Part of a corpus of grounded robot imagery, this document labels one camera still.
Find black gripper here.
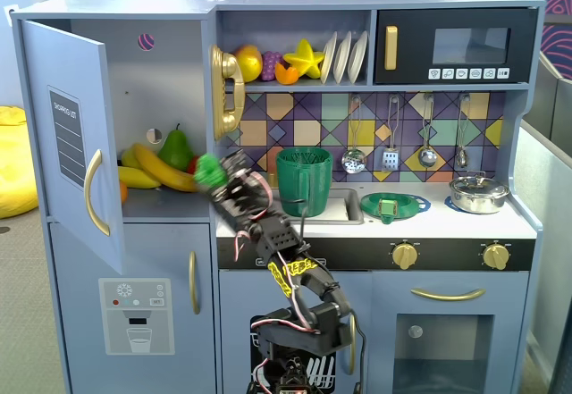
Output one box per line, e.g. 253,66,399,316
203,149,274,229

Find green toy pineapple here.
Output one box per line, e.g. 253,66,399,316
194,153,227,189

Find blue cabinet door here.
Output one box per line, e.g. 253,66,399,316
20,19,127,275

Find green toy pear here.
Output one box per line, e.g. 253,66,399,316
156,123,196,172

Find large yellow toy banana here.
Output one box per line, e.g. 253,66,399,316
133,142,200,194

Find green plastic cup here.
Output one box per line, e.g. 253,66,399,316
274,147,334,218

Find small yellow toy banana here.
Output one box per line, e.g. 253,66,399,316
116,165,163,190
121,146,145,170

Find blue freezer door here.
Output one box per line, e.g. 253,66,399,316
48,222,216,394

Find gold toy telephone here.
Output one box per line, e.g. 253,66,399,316
209,44,247,143

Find blue dishwasher door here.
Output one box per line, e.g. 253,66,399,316
218,271,373,394

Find yellow red toy mango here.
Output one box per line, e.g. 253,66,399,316
234,44,264,83

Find orange toy slice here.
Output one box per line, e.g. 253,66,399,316
273,61,299,86

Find purple toy grapes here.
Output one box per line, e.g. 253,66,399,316
261,50,284,82

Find grey toy sink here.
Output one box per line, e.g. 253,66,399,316
272,187,366,227

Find metal slotted ladle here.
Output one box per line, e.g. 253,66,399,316
341,94,369,175

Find yellow toy starfruit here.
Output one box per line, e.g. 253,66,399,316
282,38,326,79

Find white toy plate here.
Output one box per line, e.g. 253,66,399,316
320,31,339,85
332,30,354,85
347,30,370,85

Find grey ice dispenser sticker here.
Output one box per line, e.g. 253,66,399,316
97,277,176,356

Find green yellow toy piece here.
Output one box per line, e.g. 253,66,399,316
377,197,400,226

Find grey shopping list sticker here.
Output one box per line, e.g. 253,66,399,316
47,84,87,189

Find metal slotted spatula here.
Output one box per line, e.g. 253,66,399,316
381,94,400,172

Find green toy plate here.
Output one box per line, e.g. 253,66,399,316
359,191,428,219

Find gold stove knob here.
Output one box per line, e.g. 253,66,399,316
391,240,420,272
481,241,511,272

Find yellow bean bag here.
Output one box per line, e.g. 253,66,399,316
0,105,40,220

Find blue oven door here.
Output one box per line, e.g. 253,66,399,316
371,271,533,394

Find metal spoon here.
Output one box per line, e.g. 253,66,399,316
455,94,471,169

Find black toy microwave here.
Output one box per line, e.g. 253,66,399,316
374,7,540,86

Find steel toy pot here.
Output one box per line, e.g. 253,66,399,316
448,171,511,214

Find blue toy kitchen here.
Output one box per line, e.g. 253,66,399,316
11,0,547,394

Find pink white cable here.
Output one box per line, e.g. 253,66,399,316
233,228,254,262

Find black cable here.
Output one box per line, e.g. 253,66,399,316
277,193,315,255

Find gold freezer door handle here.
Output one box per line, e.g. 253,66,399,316
188,250,202,316

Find gold cabinet door handle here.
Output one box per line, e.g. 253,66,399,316
84,148,112,238

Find gold dishwasher door handle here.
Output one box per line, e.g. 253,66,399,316
347,313,359,375

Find gold oven door handle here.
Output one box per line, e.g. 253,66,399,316
409,287,487,303

